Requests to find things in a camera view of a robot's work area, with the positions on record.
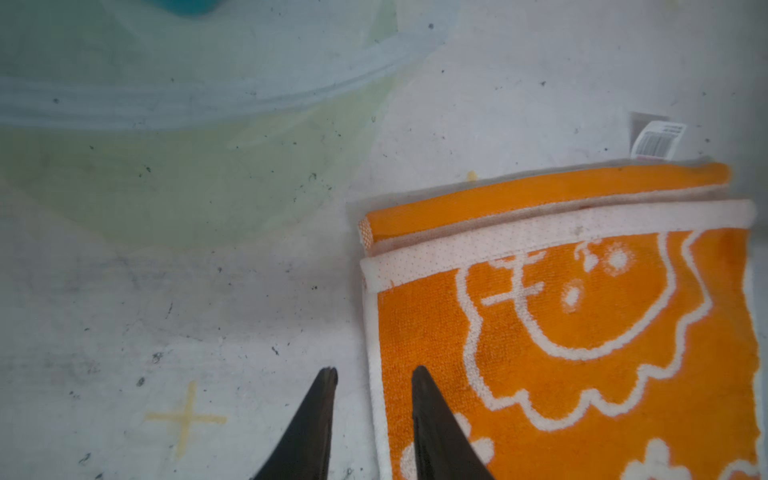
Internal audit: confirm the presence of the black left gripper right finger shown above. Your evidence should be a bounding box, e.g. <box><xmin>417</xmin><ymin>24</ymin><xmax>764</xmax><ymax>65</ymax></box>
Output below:
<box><xmin>411</xmin><ymin>365</ymin><xmax>493</xmax><ymax>480</ymax></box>

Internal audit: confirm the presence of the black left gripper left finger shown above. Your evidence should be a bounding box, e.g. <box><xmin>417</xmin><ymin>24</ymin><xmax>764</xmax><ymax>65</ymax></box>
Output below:
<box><xmin>252</xmin><ymin>367</ymin><xmax>338</xmax><ymax>480</ymax></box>

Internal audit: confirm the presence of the orange white lion towel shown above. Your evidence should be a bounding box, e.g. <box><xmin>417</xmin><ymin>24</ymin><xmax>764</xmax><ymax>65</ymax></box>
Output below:
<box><xmin>359</xmin><ymin>135</ymin><xmax>767</xmax><ymax>479</ymax></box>

